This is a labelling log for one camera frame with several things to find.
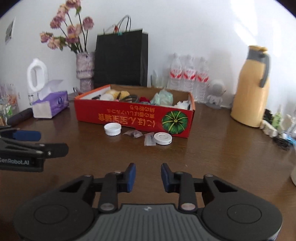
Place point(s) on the red orange cardboard box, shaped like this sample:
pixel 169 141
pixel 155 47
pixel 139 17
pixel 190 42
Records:
pixel 142 117

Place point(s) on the yellow thermos jug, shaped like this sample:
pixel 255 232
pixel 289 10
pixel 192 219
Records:
pixel 253 87

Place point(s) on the water bottle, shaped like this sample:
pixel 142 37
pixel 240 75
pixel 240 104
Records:
pixel 189 74
pixel 175 74
pixel 201 80

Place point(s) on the black paper bag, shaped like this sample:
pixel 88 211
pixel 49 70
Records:
pixel 121 56

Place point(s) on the purple tissue pack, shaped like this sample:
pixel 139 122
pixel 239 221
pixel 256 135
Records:
pixel 50 101

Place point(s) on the white robot speaker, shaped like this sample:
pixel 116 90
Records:
pixel 216 89

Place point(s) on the white power strip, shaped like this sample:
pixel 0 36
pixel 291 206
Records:
pixel 268 129

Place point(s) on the green spray bottle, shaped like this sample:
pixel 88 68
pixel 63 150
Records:
pixel 277 118

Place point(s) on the right water bottle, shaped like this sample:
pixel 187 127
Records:
pixel 201 80

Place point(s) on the black case at edge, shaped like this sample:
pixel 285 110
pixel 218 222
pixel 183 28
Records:
pixel 20 117

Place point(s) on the white round lid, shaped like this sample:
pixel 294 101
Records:
pixel 162 138

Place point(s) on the white screw cap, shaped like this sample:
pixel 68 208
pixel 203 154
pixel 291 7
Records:
pixel 112 129

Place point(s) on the white detergent jug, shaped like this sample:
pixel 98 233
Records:
pixel 37 77

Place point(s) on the purple textured vase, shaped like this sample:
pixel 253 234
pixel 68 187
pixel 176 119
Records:
pixel 85 70

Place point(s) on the clear plastic wrapper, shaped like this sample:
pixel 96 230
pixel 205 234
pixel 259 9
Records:
pixel 134 133

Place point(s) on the dried pink flowers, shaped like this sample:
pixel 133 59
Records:
pixel 74 29

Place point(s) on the small plastic sachet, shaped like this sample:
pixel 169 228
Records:
pixel 149 139

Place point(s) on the left water bottle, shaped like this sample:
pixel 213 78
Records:
pixel 175 74

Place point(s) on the clear glass cup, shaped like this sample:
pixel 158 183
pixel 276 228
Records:
pixel 156 81

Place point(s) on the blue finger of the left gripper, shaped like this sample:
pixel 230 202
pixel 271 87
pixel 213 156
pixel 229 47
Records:
pixel 19 135
pixel 51 150

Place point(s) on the white tissue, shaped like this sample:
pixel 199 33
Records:
pixel 183 105

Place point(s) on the white bottle at edge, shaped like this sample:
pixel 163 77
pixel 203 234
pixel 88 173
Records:
pixel 293 176

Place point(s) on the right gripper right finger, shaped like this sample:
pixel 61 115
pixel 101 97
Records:
pixel 167 178

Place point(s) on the middle water bottle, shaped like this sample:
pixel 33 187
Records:
pixel 189 74

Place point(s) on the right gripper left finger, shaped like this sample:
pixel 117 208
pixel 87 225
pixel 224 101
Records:
pixel 129 179

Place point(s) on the iridescent plastic bag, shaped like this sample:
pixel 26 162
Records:
pixel 162 98

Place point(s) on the yellow white plush sheep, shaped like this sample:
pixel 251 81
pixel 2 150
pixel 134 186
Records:
pixel 112 95

